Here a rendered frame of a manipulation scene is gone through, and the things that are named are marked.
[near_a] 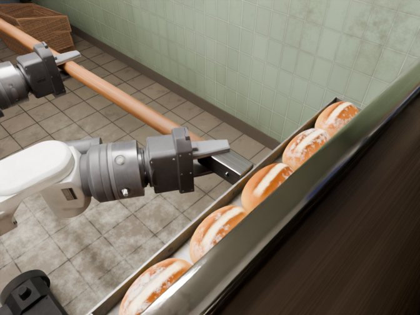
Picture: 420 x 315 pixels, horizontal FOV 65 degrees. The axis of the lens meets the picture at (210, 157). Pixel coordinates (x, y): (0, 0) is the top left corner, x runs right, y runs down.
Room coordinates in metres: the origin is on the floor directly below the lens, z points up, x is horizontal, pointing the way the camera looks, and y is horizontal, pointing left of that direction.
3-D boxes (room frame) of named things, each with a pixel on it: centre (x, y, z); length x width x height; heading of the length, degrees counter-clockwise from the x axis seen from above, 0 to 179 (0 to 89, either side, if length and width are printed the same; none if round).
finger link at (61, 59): (0.69, 0.32, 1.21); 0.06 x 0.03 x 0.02; 130
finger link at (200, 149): (0.38, 0.00, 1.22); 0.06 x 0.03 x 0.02; 102
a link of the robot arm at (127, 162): (0.36, 0.09, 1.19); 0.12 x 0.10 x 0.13; 102
